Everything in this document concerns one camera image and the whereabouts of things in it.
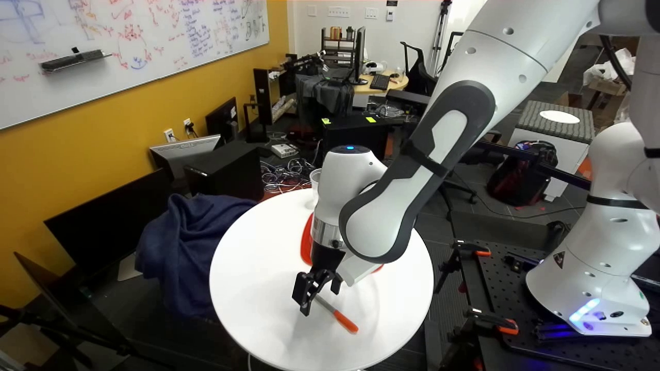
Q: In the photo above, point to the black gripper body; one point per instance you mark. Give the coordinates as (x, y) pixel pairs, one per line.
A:
(326, 259)

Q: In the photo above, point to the orange grey pen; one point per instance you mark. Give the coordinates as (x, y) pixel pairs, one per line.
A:
(342, 322)

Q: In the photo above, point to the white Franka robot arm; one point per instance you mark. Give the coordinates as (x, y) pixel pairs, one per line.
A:
(482, 69)

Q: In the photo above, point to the clear plastic measuring cup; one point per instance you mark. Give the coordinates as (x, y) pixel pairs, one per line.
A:
(316, 184)

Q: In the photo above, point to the red square plate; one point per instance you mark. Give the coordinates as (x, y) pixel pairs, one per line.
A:
(305, 239)

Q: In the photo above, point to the black monitor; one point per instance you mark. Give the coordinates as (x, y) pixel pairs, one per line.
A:
(352, 129)

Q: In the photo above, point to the dark blue cloth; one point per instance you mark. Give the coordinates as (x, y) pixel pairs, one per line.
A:
(177, 239)

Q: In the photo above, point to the black storage box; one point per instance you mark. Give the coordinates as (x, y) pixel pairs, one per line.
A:
(227, 168)

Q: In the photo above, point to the black perforated breadboard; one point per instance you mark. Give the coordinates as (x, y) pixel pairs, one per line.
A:
(507, 288)

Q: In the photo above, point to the black flat panel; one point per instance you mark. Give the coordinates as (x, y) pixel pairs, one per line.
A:
(103, 219)

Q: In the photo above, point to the black and red bag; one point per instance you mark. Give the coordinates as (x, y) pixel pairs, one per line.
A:
(522, 175)

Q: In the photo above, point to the grey box white disc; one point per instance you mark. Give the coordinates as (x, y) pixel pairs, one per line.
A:
(558, 126)

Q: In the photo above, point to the whiteboard with writing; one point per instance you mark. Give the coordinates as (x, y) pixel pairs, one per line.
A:
(103, 42)

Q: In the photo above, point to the black whiteboard eraser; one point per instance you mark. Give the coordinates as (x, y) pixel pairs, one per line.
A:
(73, 59)

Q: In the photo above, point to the white wall outlet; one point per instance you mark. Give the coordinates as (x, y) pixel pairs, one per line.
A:
(169, 135)

